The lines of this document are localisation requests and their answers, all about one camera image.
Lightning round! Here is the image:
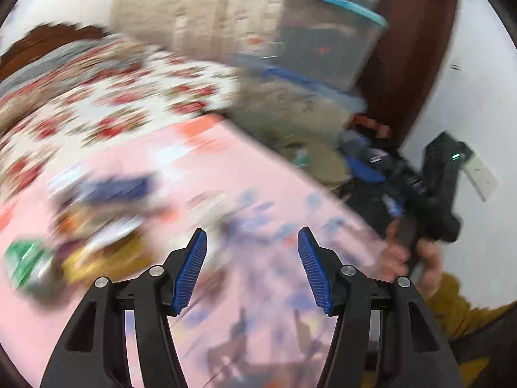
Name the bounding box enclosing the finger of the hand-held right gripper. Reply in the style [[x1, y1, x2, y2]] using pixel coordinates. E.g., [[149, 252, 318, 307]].
[[382, 192, 405, 220], [341, 137, 388, 189]]

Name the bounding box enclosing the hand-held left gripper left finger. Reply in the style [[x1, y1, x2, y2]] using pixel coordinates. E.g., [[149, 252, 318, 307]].
[[40, 228, 208, 388]]

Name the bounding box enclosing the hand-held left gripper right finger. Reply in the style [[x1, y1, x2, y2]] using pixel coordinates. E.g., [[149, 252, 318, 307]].
[[298, 227, 463, 388]]

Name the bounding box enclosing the yellow packet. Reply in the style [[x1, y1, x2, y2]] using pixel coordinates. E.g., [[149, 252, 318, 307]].
[[65, 232, 144, 286]]

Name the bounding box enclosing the blue packet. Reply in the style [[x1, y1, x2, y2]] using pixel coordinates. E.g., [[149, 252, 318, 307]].
[[77, 172, 158, 207]]

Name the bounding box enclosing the green packet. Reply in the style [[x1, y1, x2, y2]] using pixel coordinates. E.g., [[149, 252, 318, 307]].
[[4, 238, 55, 292]]

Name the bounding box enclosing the person's right hand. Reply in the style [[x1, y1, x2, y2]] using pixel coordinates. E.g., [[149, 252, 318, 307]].
[[382, 218, 442, 297]]

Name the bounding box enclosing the red cloth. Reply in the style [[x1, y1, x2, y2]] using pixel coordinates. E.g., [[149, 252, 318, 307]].
[[351, 114, 393, 139]]

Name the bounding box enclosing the pink printed bed sheet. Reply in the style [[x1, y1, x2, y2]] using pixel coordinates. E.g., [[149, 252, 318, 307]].
[[0, 115, 388, 388]]

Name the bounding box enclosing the brown wooden door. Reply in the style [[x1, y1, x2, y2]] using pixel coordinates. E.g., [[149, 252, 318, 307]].
[[355, 0, 463, 150]]

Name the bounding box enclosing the clear storage box blue lid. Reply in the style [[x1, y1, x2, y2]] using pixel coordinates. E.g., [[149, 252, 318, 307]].
[[237, 0, 390, 110]]

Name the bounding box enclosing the floral blanket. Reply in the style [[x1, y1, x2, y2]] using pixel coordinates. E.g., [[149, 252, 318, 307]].
[[0, 34, 243, 203]]

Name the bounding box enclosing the striped quilt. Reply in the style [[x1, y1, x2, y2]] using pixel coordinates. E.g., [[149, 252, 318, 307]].
[[0, 42, 103, 90]]

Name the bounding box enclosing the dark wooden headboard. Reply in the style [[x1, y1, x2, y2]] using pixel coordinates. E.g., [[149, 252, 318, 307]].
[[0, 23, 116, 79]]

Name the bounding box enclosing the white wall socket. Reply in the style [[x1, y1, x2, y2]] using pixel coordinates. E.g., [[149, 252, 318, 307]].
[[464, 154, 498, 201]]

